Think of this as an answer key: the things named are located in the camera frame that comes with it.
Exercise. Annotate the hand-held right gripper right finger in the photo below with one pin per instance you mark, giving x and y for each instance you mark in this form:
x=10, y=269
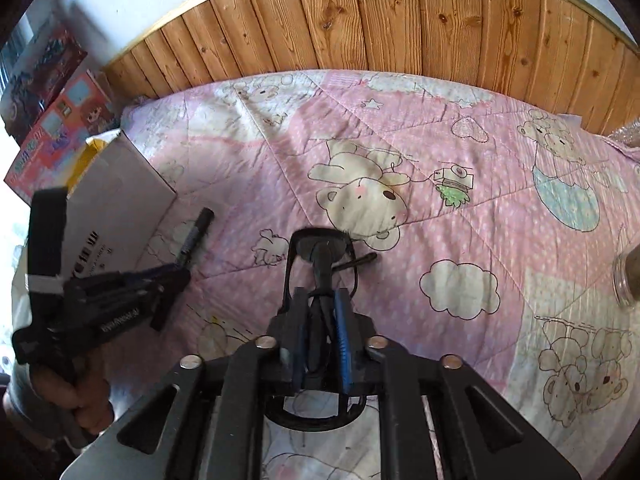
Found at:
x=342, y=335

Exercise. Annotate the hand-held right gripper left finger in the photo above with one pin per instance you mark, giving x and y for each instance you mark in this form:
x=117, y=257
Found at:
x=299, y=330

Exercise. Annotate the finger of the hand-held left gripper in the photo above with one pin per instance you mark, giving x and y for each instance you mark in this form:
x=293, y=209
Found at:
x=150, y=276
x=167, y=300

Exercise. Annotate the black marker pen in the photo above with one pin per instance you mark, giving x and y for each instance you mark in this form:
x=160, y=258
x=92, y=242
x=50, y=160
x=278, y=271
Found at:
x=200, y=225

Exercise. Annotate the cardboard box with yellow lining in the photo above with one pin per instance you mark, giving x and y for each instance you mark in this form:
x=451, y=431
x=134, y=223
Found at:
x=125, y=195

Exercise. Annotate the person's left forearm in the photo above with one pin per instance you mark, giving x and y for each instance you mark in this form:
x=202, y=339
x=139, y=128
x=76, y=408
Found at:
x=25, y=410

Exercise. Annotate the person's left hand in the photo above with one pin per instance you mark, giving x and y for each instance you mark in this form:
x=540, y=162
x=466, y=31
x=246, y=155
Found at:
x=97, y=410

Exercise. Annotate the pink cartoon toy box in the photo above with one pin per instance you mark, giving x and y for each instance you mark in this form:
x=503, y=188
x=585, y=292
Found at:
x=65, y=120

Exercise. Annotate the red toy box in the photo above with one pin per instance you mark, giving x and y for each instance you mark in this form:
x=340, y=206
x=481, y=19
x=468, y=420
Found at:
x=45, y=70

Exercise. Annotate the pink printed bear blanket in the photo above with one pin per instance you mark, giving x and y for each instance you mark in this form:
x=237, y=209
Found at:
x=450, y=170

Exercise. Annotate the glass bottle with metal lid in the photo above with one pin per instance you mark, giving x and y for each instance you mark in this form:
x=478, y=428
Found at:
x=629, y=280

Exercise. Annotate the bubble wrap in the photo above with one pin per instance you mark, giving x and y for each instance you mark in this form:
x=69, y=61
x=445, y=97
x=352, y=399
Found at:
x=627, y=137

